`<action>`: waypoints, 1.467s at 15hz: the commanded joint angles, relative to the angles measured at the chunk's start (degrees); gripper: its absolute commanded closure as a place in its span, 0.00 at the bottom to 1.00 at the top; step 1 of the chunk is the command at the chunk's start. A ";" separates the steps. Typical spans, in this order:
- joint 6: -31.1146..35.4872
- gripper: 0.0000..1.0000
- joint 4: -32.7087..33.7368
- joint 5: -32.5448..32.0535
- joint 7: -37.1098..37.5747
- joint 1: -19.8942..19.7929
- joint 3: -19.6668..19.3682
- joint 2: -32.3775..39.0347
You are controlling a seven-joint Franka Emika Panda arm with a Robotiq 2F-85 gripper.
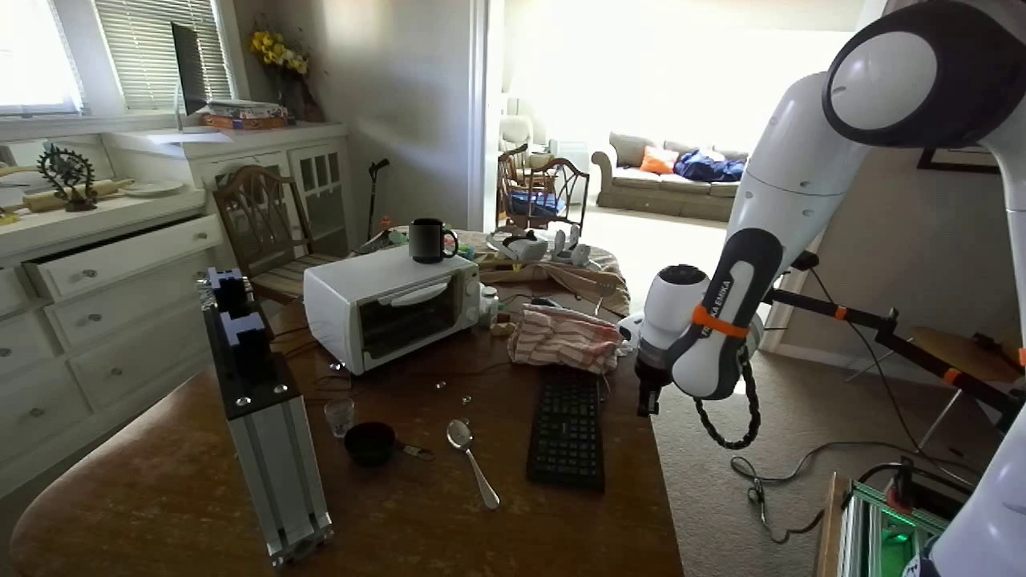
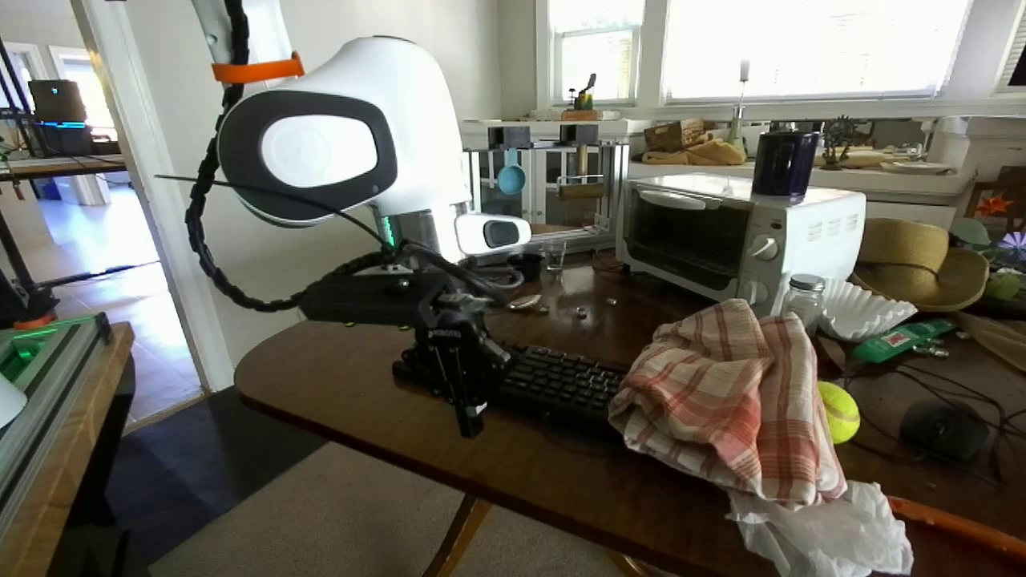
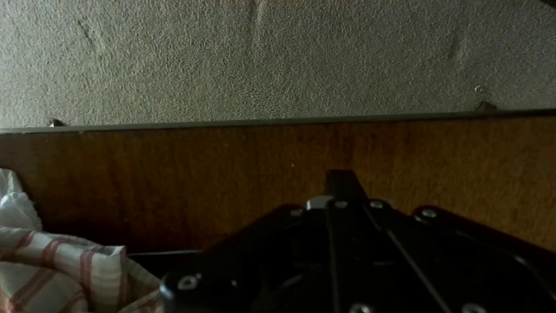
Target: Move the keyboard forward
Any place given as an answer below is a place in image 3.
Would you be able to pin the red striped white cloth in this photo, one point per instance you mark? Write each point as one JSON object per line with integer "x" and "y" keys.
{"x": 52, "y": 267}

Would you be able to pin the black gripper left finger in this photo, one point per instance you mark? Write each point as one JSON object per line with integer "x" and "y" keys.
{"x": 289, "y": 261}

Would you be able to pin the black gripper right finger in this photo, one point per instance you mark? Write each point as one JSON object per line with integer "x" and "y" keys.
{"x": 417, "y": 267}

